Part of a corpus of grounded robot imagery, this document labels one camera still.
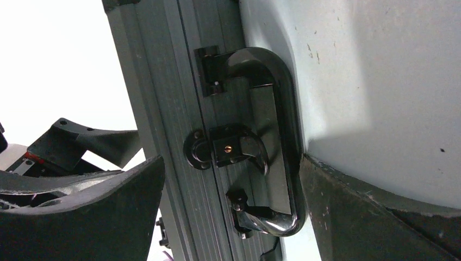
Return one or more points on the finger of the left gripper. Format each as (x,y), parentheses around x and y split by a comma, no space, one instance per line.
(65,142)

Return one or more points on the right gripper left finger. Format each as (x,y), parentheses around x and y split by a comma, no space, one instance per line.
(111,220)

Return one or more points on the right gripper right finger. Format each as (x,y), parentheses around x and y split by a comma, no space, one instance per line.
(355,220)

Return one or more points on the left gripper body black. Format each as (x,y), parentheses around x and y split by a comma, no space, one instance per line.
(27,182)

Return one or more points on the black poker set case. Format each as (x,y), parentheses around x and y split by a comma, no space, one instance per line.
(224,118)

